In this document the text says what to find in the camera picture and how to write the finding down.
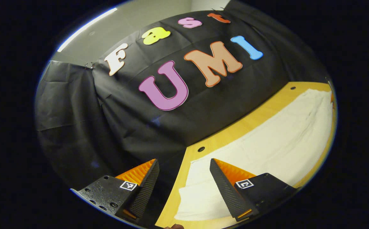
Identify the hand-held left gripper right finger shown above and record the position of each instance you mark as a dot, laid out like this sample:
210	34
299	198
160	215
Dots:
227	194

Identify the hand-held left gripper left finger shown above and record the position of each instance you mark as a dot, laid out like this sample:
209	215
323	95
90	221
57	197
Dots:
144	194

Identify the small black clip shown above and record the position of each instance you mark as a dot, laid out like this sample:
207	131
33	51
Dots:
89	65
218	9

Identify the black backdrop cloth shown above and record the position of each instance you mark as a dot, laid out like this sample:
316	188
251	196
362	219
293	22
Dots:
108	127

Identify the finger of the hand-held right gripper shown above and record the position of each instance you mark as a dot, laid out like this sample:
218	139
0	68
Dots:
332	97

